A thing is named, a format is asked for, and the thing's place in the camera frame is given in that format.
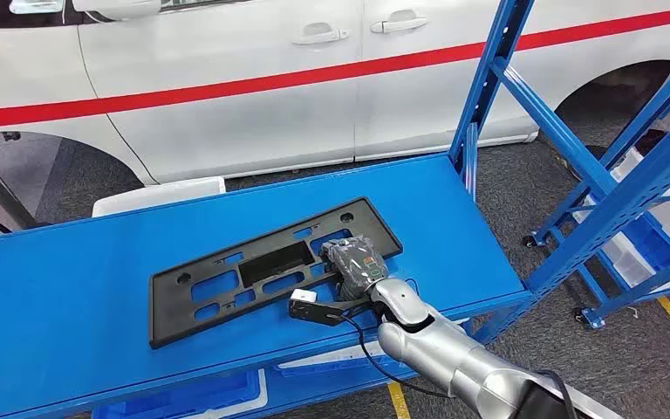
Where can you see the blue metal shelf rack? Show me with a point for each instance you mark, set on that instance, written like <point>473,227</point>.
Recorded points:
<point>80,289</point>

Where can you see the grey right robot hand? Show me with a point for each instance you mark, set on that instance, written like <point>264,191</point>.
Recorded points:
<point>358,263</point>

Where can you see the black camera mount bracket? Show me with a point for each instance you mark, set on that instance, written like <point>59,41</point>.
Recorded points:
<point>317,312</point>

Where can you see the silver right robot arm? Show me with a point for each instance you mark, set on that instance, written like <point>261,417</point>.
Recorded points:
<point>456,358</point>

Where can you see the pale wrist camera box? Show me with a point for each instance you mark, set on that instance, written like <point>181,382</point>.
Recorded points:
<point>303,296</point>

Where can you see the white car with red stripe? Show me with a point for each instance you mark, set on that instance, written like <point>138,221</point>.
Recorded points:
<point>225,127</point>

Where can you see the black plastic plate bracket part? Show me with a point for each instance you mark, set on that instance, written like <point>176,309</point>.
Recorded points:
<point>208,315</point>

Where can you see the dark metal frame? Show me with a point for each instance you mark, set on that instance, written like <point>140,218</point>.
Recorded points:
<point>5,191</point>

